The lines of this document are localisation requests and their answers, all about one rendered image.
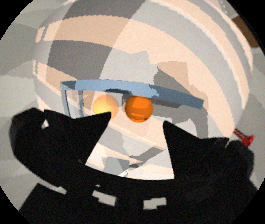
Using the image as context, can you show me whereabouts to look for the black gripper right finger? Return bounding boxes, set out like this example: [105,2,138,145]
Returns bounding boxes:
[163,120,230,179]

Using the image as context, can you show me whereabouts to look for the clear l-shaped low walls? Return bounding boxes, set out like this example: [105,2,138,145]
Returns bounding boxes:
[65,89,85,119]

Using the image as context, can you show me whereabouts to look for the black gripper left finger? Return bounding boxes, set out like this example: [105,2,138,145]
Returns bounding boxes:
[43,108,111,165]

